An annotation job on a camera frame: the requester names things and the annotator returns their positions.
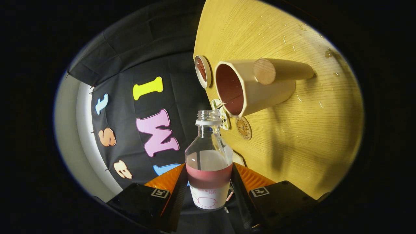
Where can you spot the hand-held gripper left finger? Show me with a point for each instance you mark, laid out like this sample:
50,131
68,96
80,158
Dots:
177,201

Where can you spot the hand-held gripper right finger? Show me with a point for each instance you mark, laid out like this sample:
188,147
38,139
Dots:
242,201

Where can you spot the clear plastic juice bottle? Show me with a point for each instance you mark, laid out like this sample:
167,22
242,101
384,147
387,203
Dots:
208,162

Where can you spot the round cork coaster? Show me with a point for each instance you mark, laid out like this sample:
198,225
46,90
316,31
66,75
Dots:
243,128

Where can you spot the white divided bean dish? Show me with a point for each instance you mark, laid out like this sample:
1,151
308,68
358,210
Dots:
225,122

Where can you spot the wooden table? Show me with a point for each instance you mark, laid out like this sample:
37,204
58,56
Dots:
308,146

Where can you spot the white round plate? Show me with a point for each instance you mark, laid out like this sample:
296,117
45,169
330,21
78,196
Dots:
209,76

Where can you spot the red-brown meat piece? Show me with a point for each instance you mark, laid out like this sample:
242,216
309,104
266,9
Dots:
203,74
199,64

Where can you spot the black backdrop cloth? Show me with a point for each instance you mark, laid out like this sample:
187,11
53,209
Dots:
130,65

